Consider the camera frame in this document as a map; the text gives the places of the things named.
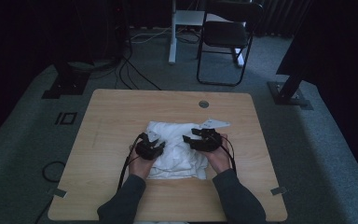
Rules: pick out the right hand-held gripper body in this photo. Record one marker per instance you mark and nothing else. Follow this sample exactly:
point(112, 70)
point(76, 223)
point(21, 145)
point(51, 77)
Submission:
point(209, 140)

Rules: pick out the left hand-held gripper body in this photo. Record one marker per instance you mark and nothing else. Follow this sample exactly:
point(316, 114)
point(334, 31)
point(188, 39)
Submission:
point(147, 149)

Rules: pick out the white skirt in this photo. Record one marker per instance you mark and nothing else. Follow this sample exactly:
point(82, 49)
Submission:
point(177, 155)

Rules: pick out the person's left hand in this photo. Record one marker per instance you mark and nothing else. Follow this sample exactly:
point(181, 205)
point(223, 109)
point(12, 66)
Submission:
point(140, 168)

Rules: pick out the person's right hand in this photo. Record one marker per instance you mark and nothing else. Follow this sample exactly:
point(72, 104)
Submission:
point(219, 160)

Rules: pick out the grey table grommet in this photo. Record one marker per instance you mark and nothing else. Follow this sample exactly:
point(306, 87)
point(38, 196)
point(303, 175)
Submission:
point(203, 104)

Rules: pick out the grey tape piece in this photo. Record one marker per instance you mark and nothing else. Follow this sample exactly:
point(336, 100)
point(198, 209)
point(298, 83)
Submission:
point(59, 193)
point(279, 190)

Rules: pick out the black stand base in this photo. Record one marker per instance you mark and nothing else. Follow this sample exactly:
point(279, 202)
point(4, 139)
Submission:
point(289, 95)
point(66, 85)

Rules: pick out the black folding chair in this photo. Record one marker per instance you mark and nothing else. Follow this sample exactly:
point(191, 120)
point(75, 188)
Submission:
point(227, 34)

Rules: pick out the dark equipment tower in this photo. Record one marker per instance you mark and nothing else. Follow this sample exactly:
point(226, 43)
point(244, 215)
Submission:
point(118, 28)

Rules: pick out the dark pleated curtain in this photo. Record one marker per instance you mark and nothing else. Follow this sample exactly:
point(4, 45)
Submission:
point(279, 15)

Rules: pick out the white desk frame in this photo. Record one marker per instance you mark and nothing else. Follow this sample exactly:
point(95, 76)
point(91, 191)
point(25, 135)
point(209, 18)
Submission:
point(173, 37)

